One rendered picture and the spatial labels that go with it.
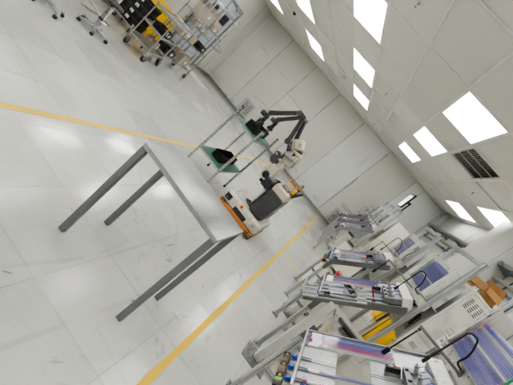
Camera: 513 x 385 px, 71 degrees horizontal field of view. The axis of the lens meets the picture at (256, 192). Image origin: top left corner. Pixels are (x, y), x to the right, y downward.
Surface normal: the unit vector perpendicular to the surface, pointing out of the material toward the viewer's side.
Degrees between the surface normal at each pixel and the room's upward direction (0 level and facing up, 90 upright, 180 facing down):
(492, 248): 90
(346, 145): 90
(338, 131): 90
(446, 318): 90
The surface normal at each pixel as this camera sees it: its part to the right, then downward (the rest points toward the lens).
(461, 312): -0.26, 0.03
